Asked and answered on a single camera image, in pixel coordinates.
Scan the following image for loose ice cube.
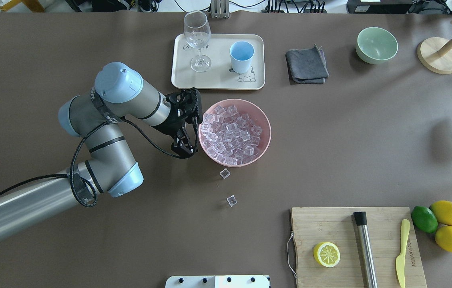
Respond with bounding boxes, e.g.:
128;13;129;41
220;168;231;179
226;195;237;207

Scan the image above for cream plastic tray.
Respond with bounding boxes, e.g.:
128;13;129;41
171;34;265;90

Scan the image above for yellow lemon half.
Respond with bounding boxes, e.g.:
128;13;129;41
313;241;341;268

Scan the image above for blue plastic cup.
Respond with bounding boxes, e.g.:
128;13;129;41
230;41;255;74

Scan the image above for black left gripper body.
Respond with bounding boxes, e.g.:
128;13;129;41
152;103;194;148

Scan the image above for grey folded cloth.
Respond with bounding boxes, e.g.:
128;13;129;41
285;45;329;84

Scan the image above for bamboo cutting board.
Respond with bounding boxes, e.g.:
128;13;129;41
291;207;411;288

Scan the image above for pink bowl of ice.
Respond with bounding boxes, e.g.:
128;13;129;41
199;99;271;167

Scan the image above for clear wine glass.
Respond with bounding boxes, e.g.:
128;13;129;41
183;10;211;73

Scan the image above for green lime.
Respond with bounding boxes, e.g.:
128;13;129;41
411;206;438;234

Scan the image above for yellow plastic knife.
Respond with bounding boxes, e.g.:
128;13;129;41
395;219;410;288

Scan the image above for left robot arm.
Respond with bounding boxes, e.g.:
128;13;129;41
0;62;203;241

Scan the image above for green ceramic bowl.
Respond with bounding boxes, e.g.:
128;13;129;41
356;27;398;64

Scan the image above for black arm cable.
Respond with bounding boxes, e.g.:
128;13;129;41
0;117;200;208

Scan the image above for steel muddler black tip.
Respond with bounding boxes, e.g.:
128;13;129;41
353;211;378;288

